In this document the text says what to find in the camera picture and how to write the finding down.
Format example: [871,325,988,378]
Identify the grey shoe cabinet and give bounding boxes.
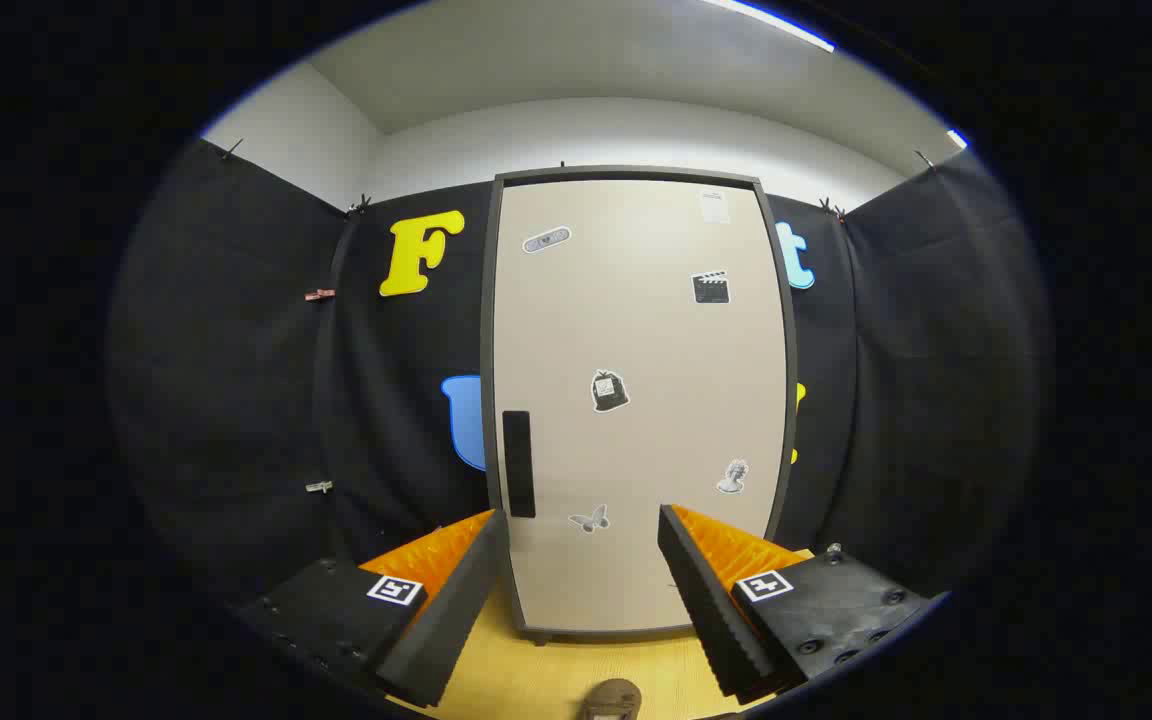
[480,165,800,643]

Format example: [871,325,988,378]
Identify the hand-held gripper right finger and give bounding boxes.
[658,504,937,703]

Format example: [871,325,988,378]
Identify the black door handle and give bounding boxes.
[502,410,537,519]

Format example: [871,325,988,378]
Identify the brown fuzzy slipper shoe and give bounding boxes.
[581,679,644,720]

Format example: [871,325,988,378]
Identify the black backdrop cloth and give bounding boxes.
[106,138,1052,641]

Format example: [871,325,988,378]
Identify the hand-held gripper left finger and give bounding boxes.
[234,508,509,709]

